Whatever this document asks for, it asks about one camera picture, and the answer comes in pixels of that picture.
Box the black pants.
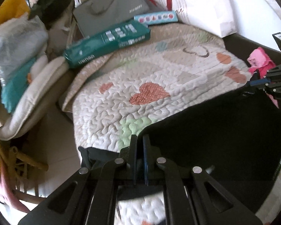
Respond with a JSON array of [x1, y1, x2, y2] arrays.
[[78, 85, 281, 214]]

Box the pink red garment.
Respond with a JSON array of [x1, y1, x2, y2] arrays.
[[246, 47, 276, 94]]

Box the wooden chair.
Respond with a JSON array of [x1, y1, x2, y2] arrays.
[[7, 146, 49, 205]]

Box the pink cushion on chair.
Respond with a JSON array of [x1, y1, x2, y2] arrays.
[[0, 160, 30, 213]]

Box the white pillow red stripes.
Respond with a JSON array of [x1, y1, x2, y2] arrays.
[[152, 0, 237, 38]]

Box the heart pattern quilted bedspread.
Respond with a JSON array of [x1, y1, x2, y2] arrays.
[[62, 23, 281, 225]]

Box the beige padded lounger cushion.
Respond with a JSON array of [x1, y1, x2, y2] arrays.
[[0, 56, 73, 141]]

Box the light blue shapes box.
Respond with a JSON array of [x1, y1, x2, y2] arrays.
[[134, 11, 178, 26]]

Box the green long cardboard box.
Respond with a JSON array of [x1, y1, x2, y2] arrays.
[[63, 20, 151, 69]]

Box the teal folded cloth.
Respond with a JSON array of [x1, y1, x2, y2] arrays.
[[1, 57, 36, 114]]

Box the grey laptop bag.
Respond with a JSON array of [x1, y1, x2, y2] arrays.
[[73, 0, 150, 37]]

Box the clear plastic bedding bag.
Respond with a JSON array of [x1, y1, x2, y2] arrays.
[[0, 14, 49, 86]]

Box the yellow orange cloth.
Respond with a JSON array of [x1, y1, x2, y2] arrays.
[[0, 0, 30, 25]]

